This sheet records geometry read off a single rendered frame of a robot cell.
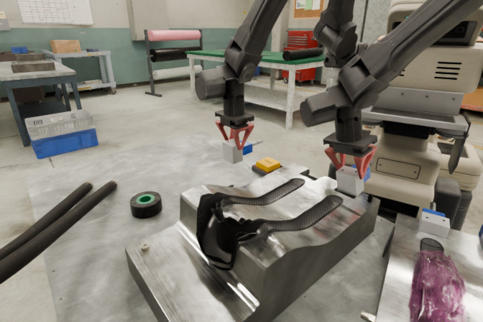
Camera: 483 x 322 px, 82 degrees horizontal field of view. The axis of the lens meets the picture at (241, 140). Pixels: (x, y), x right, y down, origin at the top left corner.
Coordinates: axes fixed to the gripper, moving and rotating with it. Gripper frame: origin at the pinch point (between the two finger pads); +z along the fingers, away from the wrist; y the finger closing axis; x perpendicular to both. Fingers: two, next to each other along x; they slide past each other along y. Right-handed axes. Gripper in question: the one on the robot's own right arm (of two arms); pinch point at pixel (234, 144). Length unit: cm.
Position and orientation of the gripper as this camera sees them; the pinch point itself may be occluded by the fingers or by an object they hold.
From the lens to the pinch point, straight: 79.6
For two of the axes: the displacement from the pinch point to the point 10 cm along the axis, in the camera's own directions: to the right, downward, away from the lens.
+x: 7.8, -2.5, 5.7
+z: 0.1, 9.2, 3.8
